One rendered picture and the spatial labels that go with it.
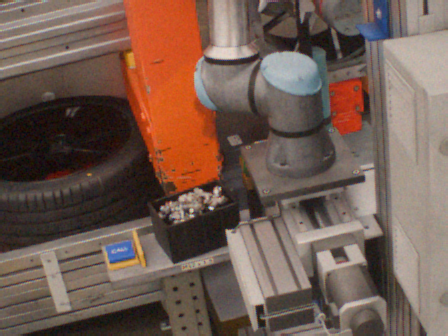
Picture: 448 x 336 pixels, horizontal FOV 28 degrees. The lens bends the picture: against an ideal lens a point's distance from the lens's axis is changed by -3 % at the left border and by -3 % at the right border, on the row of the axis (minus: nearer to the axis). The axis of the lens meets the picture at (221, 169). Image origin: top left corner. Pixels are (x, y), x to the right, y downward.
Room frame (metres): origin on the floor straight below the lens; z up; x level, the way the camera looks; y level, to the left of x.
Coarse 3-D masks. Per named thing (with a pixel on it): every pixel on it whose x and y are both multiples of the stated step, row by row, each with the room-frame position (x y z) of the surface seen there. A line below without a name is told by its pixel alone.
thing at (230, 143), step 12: (240, 132) 2.57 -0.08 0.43; (228, 144) 2.50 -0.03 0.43; (240, 144) 2.49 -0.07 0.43; (228, 156) 2.46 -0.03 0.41; (228, 168) 2.40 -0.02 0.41; (240, 168) 2.39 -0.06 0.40; (228, 180) 2.33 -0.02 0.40; (240, 180) 2.33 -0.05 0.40; (240, 192) 2.31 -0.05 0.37; (240, 204) 2.30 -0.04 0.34; (264, 216) 2.31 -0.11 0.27
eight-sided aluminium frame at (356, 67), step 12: (252, 0) 2.48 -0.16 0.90; (252, 12) 2.48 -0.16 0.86; (252, 24) 2.47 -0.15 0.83; (252, 36) 2.47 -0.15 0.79; (264, 48) 2.48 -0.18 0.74; (348, 60) 2.58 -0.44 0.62; (360, 60) 2.57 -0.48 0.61; (336, 72) 2.52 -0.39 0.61; (348, 72) 2.54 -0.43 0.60; (360, 72) 2.53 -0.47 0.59
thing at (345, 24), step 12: (312, 0) 2.51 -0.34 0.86; (324, 0) 2.43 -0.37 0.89; (336, 0) 2.38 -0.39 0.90; (348, 0) 2.37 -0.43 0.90; (360, 0) 2.38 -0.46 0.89; (324, 12) 2.41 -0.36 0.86; (336, 12) 2.37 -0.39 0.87; (348, 12) 2.37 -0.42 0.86; (360, 12) 2.38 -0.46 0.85; (336, 24) 2.37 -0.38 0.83; (348, 24) 2.37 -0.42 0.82
